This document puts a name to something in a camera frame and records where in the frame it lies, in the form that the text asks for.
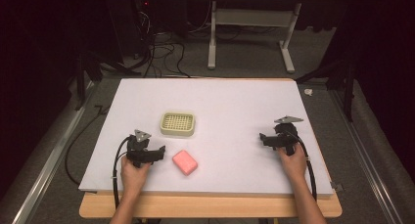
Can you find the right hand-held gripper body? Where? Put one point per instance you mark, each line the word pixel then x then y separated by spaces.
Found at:
pixel 285 134

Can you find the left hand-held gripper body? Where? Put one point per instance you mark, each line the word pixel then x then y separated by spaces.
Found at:
pixel 138 152

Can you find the pink soap bar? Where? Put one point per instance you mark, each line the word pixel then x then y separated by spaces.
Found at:
pixel 185 162

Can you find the cream soap dish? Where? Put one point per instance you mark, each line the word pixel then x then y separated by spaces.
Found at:
pixel 177 123

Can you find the person's left hand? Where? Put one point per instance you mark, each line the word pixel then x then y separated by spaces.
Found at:
pixel 133 176

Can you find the person's right hand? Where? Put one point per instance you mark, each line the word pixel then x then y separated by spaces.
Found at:
pixel 295 165

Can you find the white foam board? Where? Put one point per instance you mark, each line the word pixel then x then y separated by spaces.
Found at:
pixel 228 106

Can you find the crumpled white paper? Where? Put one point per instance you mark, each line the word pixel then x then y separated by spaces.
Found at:
pixel 308 92

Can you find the wooden table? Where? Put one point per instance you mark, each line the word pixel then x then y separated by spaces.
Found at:
pixel 202 206

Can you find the small grey clip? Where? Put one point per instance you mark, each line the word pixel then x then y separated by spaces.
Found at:
pixel 336 186

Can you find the black stand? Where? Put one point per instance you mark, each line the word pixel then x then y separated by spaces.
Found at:
pixel 342 77
pixel 86 74

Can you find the metal floor rail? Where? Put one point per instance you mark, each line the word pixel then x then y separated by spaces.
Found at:
pixel 368 165
pixel 49 162

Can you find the white metal desk frame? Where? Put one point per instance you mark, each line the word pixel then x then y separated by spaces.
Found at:
pixel 251 18

